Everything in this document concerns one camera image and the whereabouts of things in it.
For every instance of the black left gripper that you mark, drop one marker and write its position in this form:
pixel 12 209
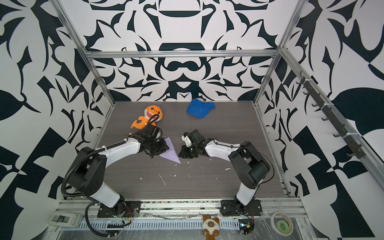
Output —
pixel 164 147

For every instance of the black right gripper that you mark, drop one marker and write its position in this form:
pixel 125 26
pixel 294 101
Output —
pixel 185 154

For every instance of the lilac square paper sheet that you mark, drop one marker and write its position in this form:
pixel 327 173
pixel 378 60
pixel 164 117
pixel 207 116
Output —
pixel 171 153

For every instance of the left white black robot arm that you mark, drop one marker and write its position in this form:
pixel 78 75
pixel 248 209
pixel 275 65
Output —
pixel 85 178

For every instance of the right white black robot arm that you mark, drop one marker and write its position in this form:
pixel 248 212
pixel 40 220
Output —
pixel 250 165

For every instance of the orange shark plush toy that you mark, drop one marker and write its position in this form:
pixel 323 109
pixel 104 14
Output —
pixel 152 114

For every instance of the blue cap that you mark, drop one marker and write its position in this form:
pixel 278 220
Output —
pixel 200 109

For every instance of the brown white plush toy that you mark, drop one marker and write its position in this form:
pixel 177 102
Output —
pixel 211 227

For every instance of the small black electronics board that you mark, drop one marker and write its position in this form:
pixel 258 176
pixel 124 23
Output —
pixel 246 226

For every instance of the tape roll with green core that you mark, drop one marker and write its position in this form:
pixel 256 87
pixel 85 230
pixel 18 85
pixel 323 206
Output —
pixel 282 224

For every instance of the white power strip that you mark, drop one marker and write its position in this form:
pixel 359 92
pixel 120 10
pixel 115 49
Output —
pixel 67 220

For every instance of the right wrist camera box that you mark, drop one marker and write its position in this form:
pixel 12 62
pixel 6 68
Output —
pixel 187 141

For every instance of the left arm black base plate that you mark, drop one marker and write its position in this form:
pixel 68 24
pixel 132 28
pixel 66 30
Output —
pixel 124 209

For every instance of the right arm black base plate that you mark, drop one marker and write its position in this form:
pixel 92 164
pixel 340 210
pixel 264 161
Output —
pixel 235 207

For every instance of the black wall hook rail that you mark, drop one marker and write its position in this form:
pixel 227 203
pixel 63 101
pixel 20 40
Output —
pixel 333 115

